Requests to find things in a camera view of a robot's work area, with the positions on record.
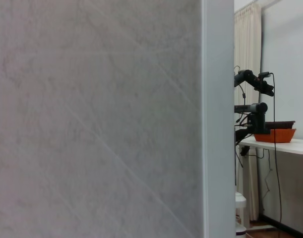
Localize gray partition panel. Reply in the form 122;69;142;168
0;0;204;238

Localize cream curtain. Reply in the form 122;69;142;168
234;2;263;222

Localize orange basket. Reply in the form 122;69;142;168
253;128;297;144

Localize white background table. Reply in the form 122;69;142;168
239;137;303;230

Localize white board panel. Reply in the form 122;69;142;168
261;0;303;235

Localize white partition post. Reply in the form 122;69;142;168
200;0;236;238

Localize long black hanging cable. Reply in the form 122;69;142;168
270;72;283;224

